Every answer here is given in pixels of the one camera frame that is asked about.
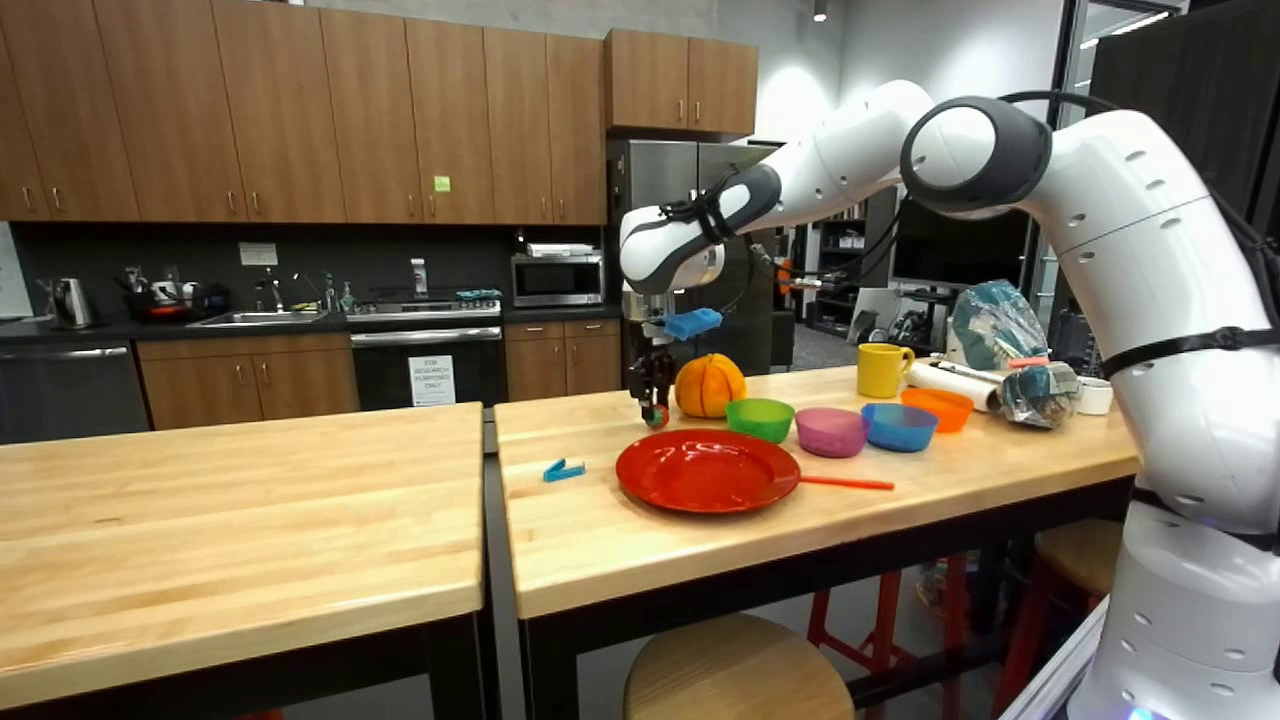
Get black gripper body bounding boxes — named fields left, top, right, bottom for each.
left=620, top=297, right=688, bottom=391

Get orange toy pumpkin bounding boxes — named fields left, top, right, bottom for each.
left=673, top=349, right=750, bottom=422

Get red plate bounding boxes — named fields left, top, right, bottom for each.
left=612, top=427, right=805, bottom=520

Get green bowl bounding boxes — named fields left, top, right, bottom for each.
left=724, top=394, right=800, bottom=449

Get silver microwave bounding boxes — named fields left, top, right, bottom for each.
left=507, top=251, right=606, bottom=312

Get stainless steel fridge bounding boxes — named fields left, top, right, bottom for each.
left=606, top=137, right=787, bottom=375

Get purple bowl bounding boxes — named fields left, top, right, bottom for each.
left=790, top=402, right=873, bottom=460

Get thin orange stick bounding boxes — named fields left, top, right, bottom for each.
left=797, top=470, right=900, bottom=494

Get yellow mug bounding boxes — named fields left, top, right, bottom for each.
left=852, top=338, right=920, bottom=402

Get black oven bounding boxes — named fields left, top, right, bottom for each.
left=345, top=299, right=507, bottom=412

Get blue bowl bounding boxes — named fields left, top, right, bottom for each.
left=860, top=398, right=938, bottom=455

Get round wooden stool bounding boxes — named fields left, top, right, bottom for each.
left=800, top=563, right=971, bottom=720
left=991, top=517, right=1127, bottom=720
left=620, top=613, right=860, bottom=720

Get orange bowl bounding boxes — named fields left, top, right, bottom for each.
left=900, top=382, right=981, bottom=435

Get white paper towel roll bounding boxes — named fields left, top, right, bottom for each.
left=907, top=356, right=1007, bottom=414

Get plastic bag of bread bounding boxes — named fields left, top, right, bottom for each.
left=944, top=277, right=1085, bottom=435

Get wooden lower kitchen cabinets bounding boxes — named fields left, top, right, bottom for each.
left=132, top=317, right=627, bottom=430

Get wooden kitchen cabinets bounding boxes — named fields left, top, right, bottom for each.
left=0, top=0, right=765, bottom=229
left=132, top=317, right=627, bottom=430

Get wooden upper kitchen cabinets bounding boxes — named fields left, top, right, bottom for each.
left=0, top=0, right=765, bottom=229

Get white printed mug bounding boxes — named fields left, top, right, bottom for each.
left=1071, top=373, right=1121, bottom=419

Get black dishwasher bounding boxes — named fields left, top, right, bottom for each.
left=0, top=338, right=153, bottom=449

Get silver kettle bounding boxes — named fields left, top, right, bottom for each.
left=47, top=272, right=97, bottom=332

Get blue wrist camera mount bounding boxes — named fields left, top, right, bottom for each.
left=661, top=305, right=729, bottom=342

